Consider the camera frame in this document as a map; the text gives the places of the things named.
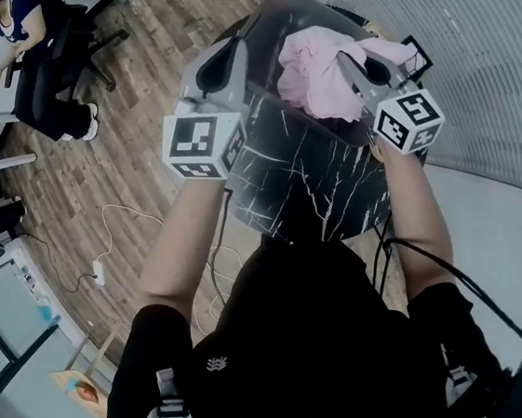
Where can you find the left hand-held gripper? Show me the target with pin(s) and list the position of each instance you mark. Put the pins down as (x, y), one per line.
(192, 138)

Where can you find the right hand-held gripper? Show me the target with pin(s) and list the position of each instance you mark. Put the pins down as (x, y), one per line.
(411, 113)

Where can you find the grey transparent storage bin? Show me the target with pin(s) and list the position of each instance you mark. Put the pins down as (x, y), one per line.
(263, 62)

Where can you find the pink clothes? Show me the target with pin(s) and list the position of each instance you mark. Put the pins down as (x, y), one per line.
(316, 80)

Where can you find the person's right forearm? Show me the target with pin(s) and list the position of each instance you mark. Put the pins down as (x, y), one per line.
(417, 223)

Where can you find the person's left forearm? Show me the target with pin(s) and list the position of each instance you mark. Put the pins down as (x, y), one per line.
(181, 250)

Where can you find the black framed picture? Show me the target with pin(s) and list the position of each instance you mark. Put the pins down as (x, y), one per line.
(421, 51)

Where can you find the round black marble table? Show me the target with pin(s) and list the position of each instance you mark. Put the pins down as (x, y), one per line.
(296, 185)

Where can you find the black office chair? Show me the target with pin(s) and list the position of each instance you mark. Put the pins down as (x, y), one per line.
(78, 46)

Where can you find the white power strip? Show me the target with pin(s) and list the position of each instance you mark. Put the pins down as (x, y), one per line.
(99, 273)

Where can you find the person's black clothing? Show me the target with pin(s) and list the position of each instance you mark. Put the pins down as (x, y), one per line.
(304, 339)

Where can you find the teal packet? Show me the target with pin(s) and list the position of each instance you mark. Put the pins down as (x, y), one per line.
(48, 314)

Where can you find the black framed glass door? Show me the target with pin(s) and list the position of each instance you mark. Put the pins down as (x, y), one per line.
(5, 303)

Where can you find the brown bowl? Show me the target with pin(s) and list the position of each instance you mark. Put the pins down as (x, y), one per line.
(87, 392)

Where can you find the light wooden desk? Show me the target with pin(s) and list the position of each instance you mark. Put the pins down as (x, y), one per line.
(101, 411)

